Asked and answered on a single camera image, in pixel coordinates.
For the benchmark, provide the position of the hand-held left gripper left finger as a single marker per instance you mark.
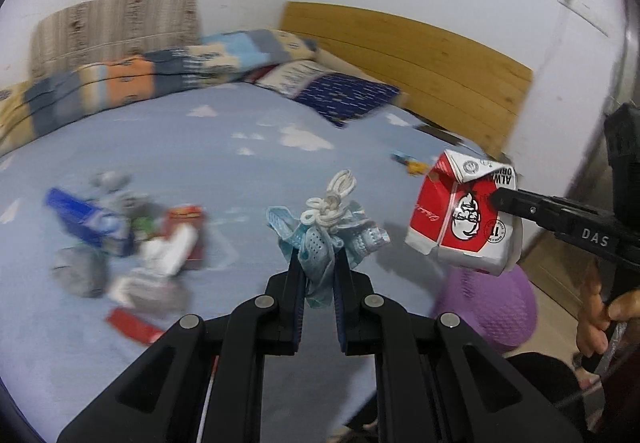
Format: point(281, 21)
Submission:
point(298, 288)

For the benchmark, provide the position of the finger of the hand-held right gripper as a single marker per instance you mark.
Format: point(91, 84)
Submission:
point(550, 215)

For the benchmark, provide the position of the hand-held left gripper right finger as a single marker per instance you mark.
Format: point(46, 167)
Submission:
point(341, 293)

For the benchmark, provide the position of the blue face mask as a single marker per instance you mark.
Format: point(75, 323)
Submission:
point(315, 243)

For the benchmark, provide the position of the purple plastic basket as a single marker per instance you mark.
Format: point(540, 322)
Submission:
point(490, 308)

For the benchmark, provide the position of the red and white paper carton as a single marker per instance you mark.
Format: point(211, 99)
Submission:
point(440, 223)

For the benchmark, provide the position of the person's right hand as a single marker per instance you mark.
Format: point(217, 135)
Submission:
point(592, 318)

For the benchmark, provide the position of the red snack packet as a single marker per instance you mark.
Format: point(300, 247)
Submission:
point(192, 223)

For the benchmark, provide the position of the white crumpled wrapper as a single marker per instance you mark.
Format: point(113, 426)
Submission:
point(165, 250)

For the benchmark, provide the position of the small orange and blue wrapper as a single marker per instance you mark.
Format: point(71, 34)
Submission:
point(410, 163)

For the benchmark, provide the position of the small green wrapper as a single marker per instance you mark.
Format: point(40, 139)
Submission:
point(144, 228)

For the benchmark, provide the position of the flat red packet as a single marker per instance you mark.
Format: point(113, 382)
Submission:
point(132, 325)

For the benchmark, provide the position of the dark cloth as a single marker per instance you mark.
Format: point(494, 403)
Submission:
point(550, 388)

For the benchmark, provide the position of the dark blue and white pillow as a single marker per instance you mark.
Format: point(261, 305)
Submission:
point(340, 90)

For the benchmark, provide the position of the grey crumpled paper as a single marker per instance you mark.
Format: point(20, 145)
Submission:
point(115, 188)

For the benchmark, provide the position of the grey crumpled ball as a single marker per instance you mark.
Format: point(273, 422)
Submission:
point(80, 270)

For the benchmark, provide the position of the blue cardboard box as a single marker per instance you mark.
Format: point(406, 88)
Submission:
point(87, 220)

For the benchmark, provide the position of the wooden headboard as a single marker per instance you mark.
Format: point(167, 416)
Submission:
point(400, 53)

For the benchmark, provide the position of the light blue pillow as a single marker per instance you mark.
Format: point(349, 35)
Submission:
point(250, 48)

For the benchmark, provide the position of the patchwork folded quilt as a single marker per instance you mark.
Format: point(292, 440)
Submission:
point(120, 78)

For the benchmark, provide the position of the striped beige cushion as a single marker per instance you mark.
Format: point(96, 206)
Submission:
point(110, 23)

